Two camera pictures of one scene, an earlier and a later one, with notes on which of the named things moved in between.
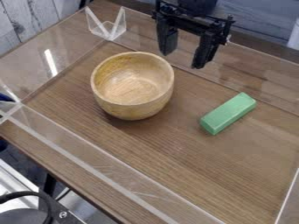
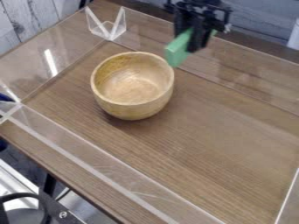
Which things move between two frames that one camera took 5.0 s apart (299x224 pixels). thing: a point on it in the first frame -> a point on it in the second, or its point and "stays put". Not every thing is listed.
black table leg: (51, 185) stays put
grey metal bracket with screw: (59, 214) stays put
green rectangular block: (219, 119) -> (175, 52)
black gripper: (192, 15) -> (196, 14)
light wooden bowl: (132, 83) stays put
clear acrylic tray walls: (195, 143) stays put
